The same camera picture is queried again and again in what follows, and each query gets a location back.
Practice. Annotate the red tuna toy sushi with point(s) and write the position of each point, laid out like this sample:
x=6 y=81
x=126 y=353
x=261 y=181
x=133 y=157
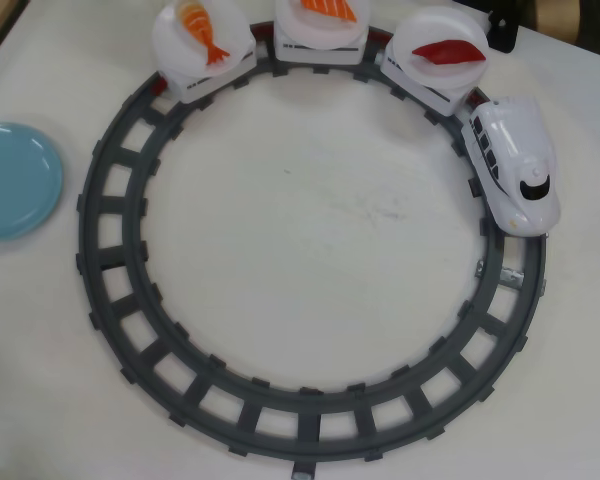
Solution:
x=445 y=49

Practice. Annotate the white Shinkansen toy locomotive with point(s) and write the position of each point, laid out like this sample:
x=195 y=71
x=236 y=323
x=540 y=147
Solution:
x=510 y=160

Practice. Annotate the orange salmon toy sushi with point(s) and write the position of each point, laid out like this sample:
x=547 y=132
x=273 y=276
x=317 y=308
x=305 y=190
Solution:
x=325 y=6

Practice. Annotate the orange shrimp toy sushi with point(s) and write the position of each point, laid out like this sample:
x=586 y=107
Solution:
x=197 y=22

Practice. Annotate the blue round dish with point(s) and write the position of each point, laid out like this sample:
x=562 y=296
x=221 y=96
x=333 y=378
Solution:
x=10 y=180

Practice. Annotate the white toy train car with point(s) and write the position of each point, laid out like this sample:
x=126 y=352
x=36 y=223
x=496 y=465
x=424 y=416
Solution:
x=191 y=93
x=320 y=56
x=445 y=103

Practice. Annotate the grey circular toy train track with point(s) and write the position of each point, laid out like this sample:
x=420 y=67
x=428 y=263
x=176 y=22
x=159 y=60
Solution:
x=105 y=280

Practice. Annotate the white round plastic plate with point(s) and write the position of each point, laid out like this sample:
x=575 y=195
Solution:
x=310 y=31
x=175 y=45
x=430 y=30

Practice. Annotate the black table clamp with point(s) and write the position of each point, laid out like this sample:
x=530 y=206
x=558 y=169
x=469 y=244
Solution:
x=505 y=35

